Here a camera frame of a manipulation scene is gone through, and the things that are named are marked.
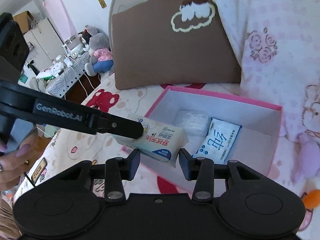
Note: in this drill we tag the brown cloud pillow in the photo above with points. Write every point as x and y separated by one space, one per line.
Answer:
161 42

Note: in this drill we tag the bear print bed sheet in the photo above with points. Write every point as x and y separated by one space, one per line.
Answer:
68 148

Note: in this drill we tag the pink checked white quilt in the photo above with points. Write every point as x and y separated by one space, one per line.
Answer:
276 43

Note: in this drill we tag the clear plastic white pack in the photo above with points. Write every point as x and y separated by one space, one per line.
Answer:
194 123

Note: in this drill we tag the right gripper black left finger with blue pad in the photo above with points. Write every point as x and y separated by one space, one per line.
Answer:
117 170

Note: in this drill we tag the cardboard box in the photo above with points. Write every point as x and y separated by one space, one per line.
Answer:
24 20

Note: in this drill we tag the patterned grey bedside table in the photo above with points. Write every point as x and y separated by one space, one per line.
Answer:
61 84

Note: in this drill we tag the blue white wipes pack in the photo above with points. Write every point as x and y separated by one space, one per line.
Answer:
219 141

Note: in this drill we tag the black white plush toy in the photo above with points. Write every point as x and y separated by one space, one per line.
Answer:
84 38

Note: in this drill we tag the white wardrobe cabinet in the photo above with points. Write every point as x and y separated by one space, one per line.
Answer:
44 45

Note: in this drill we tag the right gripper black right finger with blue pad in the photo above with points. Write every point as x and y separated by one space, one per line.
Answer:
200 170

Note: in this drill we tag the pink storage box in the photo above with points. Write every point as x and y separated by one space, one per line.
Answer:
257 140

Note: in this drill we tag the white tissue pack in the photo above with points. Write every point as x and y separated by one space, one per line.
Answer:
160 141

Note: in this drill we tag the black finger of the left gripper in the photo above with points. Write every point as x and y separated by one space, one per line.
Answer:
116 125

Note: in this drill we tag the pink hanging cloth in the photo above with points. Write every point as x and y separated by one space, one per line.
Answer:
59 15

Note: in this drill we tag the grey plush toy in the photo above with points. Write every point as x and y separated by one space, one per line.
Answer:
101 58

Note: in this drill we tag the person's hand, pink nails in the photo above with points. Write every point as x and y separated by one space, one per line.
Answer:
16 163

